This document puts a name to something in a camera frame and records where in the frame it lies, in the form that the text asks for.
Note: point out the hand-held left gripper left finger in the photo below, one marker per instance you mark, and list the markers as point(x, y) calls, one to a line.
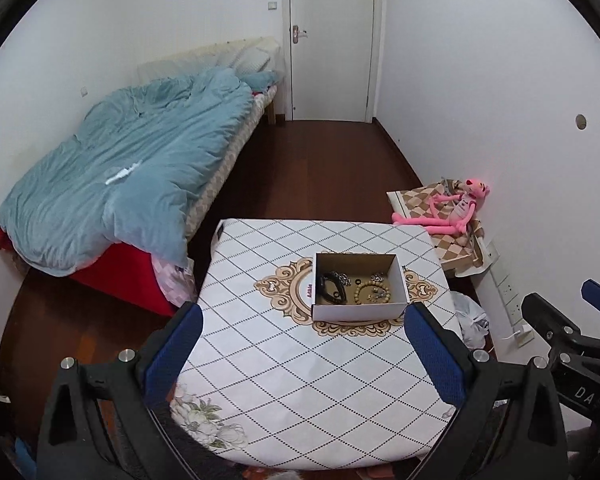
point(175, 350)

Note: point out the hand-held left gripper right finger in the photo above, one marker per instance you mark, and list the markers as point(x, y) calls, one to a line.
point(432, 350)

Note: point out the white cardboard box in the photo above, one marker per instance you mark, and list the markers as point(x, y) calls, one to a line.
point(360, 311)

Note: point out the white charger plug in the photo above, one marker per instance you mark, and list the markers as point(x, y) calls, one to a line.
point(522, 332)

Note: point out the white power strip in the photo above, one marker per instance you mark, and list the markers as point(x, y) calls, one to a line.
point(510, 295)

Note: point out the white plastic bag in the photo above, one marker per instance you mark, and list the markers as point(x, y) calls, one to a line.
point(470, 320)

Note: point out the pink patterned quilt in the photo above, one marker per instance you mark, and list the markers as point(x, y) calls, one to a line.
point(175, 280)

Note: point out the white cardboard piece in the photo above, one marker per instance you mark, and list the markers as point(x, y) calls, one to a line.
point(482, 260)

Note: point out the red bed sheet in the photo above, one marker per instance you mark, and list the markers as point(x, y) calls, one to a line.
point(120, 280)

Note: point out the diamond pattern tablecloth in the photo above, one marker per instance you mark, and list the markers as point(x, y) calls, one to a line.
point(290, 375)

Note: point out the pink plush toy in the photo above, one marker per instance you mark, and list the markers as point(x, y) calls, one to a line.
point(455, 210)

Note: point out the white fabric strip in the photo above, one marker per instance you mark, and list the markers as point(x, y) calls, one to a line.
point(125, 174)

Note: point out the blue duvet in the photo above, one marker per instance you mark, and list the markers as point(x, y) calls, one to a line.
point(130, 160)

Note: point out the beige headboard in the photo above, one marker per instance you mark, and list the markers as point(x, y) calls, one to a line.
point(180, 60)

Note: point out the white pillow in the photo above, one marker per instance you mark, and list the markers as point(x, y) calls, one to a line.
point(252, 60)

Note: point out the white door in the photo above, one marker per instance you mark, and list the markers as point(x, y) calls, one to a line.
point(330, 40)

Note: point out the round wall cap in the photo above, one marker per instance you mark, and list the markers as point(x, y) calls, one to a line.
point(580, 121)

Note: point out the wooden bed frame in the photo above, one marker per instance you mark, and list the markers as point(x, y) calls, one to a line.
point(271, 107)

